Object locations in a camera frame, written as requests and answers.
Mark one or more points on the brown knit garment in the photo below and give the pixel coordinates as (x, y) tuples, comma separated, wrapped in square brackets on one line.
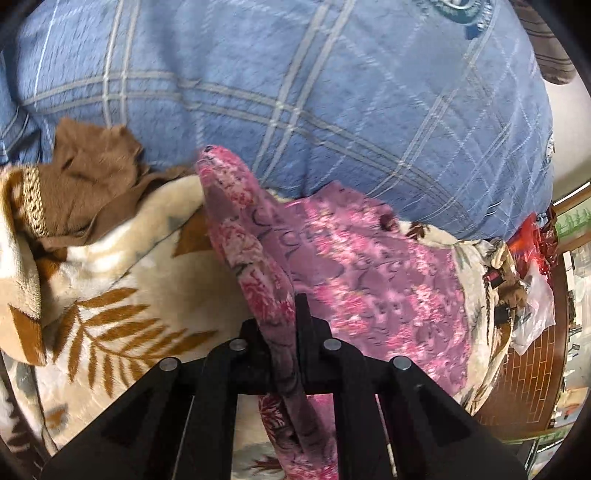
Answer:
[(94, 183)]

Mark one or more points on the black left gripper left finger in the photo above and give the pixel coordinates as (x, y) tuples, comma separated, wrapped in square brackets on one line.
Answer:
[(176, 422)]

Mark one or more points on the white plastic bag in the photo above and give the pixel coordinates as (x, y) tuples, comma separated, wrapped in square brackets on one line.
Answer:
[(538, 314)]

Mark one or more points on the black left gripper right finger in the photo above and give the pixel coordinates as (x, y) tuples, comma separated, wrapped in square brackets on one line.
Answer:
[(391, 419)]

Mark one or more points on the pink floral garment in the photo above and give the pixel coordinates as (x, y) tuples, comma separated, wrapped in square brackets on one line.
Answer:
[(379, 289)]

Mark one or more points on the blue plaid pillow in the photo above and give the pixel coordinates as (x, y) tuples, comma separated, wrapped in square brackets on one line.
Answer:
[(437, 108)]

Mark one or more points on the red plastic bag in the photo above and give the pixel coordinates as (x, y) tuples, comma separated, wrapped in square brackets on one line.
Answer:
[(536, 242)]

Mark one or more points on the dark striped cloth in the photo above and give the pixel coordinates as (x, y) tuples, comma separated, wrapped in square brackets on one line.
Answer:
[(555, 65)]

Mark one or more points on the beige leaf-print fleece blanket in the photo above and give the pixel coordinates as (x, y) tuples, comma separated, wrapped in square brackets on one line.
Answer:
[(80, 325)]

